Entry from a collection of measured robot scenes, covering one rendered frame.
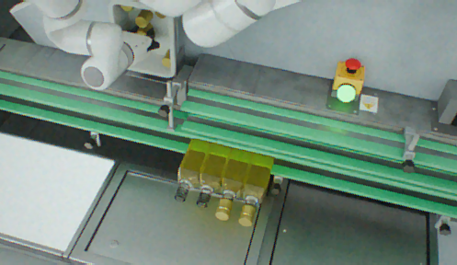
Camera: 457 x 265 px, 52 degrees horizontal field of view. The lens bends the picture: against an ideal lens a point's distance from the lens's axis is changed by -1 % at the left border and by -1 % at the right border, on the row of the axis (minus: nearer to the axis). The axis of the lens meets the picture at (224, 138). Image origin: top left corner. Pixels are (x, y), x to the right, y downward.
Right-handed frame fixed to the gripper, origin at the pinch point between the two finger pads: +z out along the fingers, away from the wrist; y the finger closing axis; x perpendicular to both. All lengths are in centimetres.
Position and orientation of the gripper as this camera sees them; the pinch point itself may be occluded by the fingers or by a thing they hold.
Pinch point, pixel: (142, 33)
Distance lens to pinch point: 133.4
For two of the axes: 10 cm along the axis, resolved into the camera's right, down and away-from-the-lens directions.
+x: 1.4, -8.2, -5.5
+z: 2.3, -5.2, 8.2
